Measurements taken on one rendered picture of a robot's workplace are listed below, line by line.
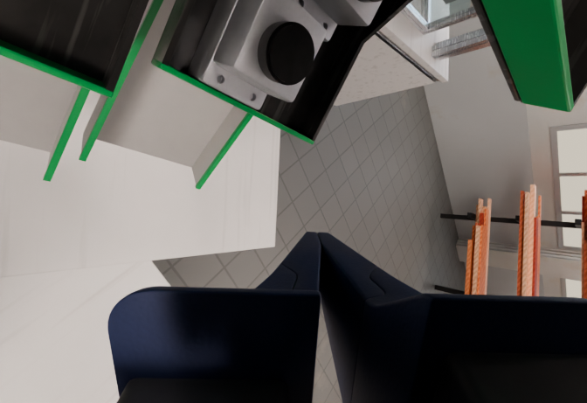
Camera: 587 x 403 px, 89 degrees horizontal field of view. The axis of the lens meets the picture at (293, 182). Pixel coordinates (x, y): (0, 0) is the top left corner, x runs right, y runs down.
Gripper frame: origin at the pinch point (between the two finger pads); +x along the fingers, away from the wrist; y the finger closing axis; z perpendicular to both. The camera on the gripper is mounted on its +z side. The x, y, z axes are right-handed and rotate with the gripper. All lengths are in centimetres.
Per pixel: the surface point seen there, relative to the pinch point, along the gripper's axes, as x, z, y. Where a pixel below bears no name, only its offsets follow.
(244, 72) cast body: 9.3, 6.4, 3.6
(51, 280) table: 28.3, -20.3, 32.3
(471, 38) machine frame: 128, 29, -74
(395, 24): 115, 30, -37
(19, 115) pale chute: 20.9, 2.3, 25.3
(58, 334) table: 26.5, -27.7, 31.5
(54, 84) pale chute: 21.0, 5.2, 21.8
